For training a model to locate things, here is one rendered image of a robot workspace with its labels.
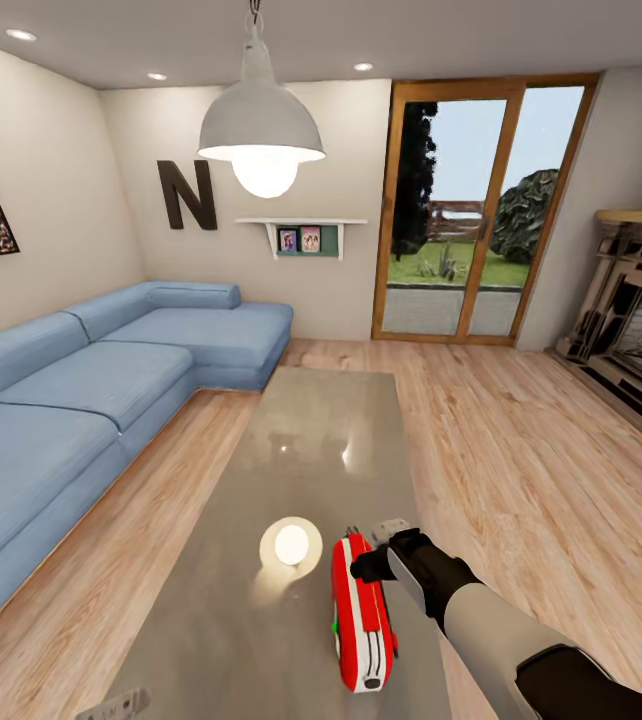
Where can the door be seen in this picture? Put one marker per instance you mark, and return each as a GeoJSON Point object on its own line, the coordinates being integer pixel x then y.
{"type": "Point", "coordinates": [474, 176]}

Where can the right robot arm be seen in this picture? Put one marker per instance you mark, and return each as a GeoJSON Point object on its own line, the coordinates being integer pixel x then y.
{"type": "Point", "coordinates": [526, 669]}

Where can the radio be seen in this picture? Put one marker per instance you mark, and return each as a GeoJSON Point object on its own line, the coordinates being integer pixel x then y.
{"type": "Point", "coordinates": [365, 644]}

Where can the room light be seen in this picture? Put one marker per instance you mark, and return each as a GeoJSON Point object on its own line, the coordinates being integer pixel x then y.
{"type": "Point", "coordinates": [258, 111]}

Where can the wood fireplace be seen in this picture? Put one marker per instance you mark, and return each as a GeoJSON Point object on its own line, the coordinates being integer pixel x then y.
{"type": "Point", "coordinates": [604, 348]}

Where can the coffee table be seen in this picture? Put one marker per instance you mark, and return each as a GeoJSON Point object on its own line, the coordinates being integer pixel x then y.
{"type": "Point", "coordinates": [242, 628]}

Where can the sofa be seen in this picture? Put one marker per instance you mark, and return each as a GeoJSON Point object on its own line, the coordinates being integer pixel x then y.
{"type": "Point", "coordinates": [85, 390]}

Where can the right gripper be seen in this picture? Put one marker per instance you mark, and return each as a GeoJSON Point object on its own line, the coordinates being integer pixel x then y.
{"type": "Point", "coordinates": [370, 567]}

